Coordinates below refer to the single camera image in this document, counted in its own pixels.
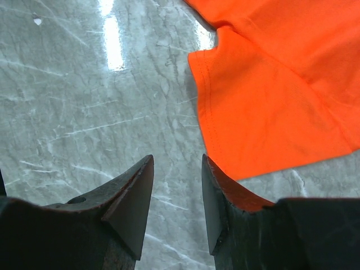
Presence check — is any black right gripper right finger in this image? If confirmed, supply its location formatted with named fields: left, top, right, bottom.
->
left=201, top=154, right=274, bottom=256

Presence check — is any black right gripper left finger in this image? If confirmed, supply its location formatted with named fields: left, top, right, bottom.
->
left=45, top=155, right=154, bottom=260

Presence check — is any orange t shirt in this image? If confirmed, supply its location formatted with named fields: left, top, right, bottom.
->
left=188, top=1, right=359, bottom=180

